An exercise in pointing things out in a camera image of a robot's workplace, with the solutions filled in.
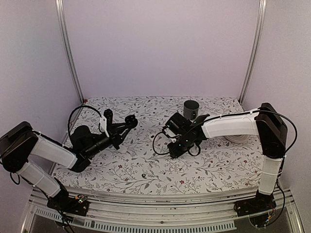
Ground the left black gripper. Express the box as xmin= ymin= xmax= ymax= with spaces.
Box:
xmin=85 ymin=123 xmax=132 ymax=158

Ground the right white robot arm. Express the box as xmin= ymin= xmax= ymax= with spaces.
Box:
xmin=162 ymin=103 xmax=288 ymax=216

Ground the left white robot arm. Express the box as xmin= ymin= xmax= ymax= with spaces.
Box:
xmin=0 ymin=120 xmax=138 ymax=216

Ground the dark grey mug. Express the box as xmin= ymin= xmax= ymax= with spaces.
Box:
xmin=183 ymin=100 xmax=199 ymax=120

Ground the floral patterned table mat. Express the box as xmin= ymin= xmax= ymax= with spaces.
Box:
xmin=52 ymin=97 xmax=263 ymax=195

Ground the striped ceramic saucer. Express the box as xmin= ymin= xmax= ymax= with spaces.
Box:
xmin=225 ymin=134 xmax=250 ymax=144

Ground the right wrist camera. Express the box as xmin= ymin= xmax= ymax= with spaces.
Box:
xmin=162 ymin=126 xmax=179 ymax=143

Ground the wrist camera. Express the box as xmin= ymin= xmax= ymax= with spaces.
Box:
xmin=99 ymin=109 xmax=113 ymax=137
xmin=162 ymin=126 xmax=179 ymax=143

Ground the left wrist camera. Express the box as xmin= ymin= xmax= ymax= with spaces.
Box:
xmin=99 ymin=109 xmax=113 ymax=137

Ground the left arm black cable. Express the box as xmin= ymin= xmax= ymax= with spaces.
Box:
xmin=67 ymin=105 xmax=103 ymax=136

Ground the front aluminium rail base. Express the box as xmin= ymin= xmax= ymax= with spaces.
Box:
xmin=20 ymin=186 xmax=304 ymax=233

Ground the left aluminium frame post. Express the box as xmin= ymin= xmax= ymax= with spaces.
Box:
xmin=55 ymin=0 xmax=85 ymax=103

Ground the aluminium frame post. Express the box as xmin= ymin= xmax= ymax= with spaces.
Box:
xmin=55 ymin=0 xmax=85 ymax=103
xmin=238 ymin=0 xmax=267 ymax=105

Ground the right aluminium frame post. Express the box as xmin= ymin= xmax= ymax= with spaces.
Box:
xmin=238 ymin=0 xmax=267 ymax=105

